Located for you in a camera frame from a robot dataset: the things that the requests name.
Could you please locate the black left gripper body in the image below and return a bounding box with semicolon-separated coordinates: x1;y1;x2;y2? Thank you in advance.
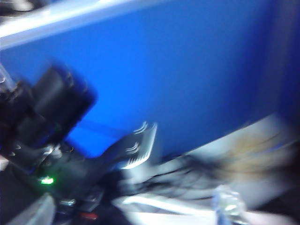
53;150;122;211

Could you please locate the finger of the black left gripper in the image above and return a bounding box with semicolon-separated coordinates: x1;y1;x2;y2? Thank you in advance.
103;121;158;171

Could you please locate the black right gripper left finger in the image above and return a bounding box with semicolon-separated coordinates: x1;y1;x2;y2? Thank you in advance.
0;193;56;225

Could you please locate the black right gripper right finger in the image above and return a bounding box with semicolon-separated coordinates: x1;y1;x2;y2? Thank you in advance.
212;185;247;225

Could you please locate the beige cloth pouch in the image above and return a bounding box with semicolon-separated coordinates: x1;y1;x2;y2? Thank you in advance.
225;131;300;174

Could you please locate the blue office partition panel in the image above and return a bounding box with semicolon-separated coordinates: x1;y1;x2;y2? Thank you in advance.
0;0;300;165

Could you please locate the thin black tangled cable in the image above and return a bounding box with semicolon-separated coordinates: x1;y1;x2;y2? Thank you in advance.
121;157;237;197

